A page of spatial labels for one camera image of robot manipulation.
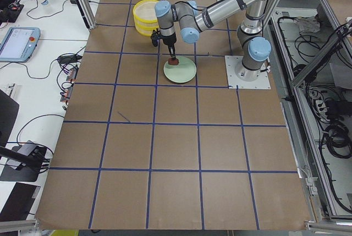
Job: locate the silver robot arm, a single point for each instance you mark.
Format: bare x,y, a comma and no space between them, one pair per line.
193,21

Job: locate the crumpled grey cloth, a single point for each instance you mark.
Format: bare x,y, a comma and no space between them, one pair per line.
309,24

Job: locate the brown bun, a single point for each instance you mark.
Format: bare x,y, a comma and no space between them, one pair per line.
173,61

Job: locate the light green plate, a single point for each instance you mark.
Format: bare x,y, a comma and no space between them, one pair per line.
181,73

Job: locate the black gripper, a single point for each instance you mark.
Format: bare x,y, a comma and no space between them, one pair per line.
169,40

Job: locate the white steamed bun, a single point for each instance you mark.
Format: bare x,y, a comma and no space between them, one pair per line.
149,10

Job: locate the yellow steamer layer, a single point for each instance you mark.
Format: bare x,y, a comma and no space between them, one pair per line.
146,29
144,13

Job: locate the blue teach pendant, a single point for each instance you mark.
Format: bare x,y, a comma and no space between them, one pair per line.
19,43

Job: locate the black camera stand base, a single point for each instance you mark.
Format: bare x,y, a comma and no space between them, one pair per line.
24,162

